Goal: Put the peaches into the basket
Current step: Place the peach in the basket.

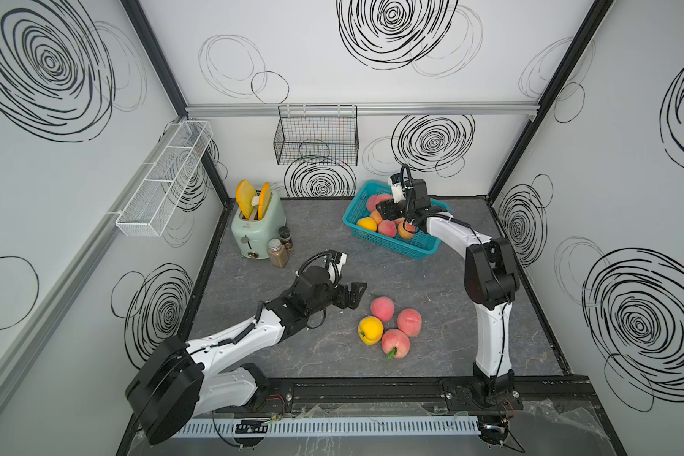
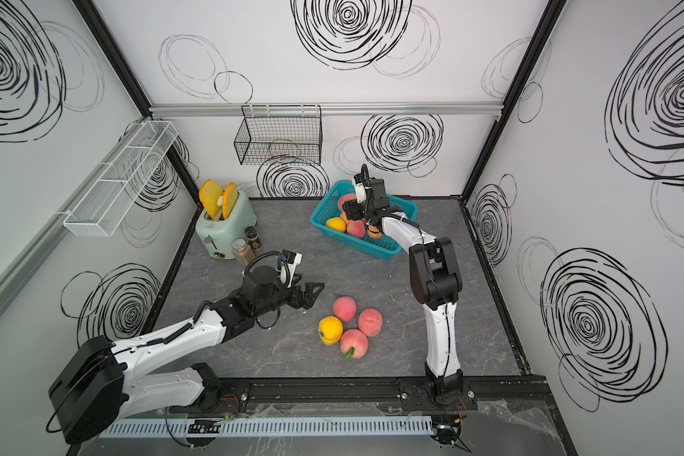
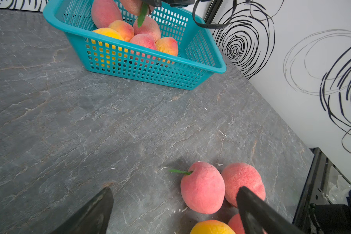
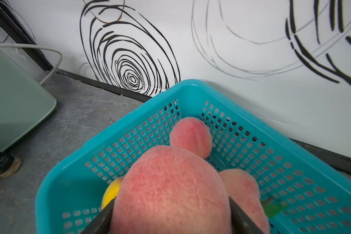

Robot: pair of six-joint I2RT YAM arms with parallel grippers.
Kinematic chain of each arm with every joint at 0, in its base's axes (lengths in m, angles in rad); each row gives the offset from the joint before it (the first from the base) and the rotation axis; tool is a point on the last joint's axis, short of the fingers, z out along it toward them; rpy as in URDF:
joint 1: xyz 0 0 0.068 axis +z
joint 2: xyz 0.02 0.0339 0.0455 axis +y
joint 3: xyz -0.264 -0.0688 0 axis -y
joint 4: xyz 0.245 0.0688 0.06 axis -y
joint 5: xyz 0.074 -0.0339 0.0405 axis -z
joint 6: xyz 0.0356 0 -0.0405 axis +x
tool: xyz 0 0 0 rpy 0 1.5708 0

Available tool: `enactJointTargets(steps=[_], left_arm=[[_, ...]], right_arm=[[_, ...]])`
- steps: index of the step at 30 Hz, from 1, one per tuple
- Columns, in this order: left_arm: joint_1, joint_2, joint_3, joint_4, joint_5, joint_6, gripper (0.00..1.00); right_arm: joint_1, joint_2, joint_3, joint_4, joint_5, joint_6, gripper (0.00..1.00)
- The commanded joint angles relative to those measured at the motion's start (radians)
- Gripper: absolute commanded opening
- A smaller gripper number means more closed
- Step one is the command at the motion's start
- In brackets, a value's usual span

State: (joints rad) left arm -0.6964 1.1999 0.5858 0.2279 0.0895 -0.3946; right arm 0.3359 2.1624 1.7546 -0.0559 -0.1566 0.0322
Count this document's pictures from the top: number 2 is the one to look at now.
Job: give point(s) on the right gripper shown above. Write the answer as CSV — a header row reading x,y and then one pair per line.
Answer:
x,y
352,209

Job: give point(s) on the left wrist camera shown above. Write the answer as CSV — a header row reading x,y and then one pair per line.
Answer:
x,y
288,262

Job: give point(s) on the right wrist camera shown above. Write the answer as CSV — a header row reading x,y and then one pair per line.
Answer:
x,y
362,188

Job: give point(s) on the white slotted cable duct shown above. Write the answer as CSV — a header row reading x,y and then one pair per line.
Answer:
x,y
272,427

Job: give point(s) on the silver cap spice jar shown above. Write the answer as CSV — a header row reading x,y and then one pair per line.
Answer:
x,y
243,252

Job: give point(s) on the right yellow toast slice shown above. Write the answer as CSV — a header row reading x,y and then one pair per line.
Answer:
x,y
229,200

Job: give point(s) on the yellow toast slice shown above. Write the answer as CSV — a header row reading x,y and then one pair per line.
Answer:
x,y
210,195
229,200

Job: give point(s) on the pink peach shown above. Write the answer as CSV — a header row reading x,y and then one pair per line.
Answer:
x,y
357,229
353,344
370,322
344,308
343,199

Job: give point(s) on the black wire wall basket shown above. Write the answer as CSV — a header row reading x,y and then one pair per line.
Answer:
x,y
289,131

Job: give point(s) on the white wire wall shelf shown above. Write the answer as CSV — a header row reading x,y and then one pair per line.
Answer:
x,y
139,175

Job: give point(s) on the mint green toaster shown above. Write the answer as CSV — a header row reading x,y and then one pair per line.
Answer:
x,y
217,236

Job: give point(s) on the yellow pepper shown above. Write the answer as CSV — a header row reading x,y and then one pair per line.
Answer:
x,y
336,224
330,330

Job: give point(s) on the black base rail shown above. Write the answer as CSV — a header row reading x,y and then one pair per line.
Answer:
x,y
410,393

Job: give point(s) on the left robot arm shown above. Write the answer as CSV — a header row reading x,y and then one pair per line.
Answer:
x,y
106,381

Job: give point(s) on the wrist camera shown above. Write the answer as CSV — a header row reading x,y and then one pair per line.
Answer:
x,y
362,188
288,262

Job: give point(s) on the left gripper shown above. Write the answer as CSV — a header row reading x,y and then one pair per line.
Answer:
x,y
309,300

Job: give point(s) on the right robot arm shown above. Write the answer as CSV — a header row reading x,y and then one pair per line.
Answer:
x,y
435,278

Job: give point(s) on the left yellow toast slice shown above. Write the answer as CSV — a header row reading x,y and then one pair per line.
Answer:
x,y
210,195

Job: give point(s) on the black cap spice bottle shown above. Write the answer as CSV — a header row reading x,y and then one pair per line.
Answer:
x,y
251,233

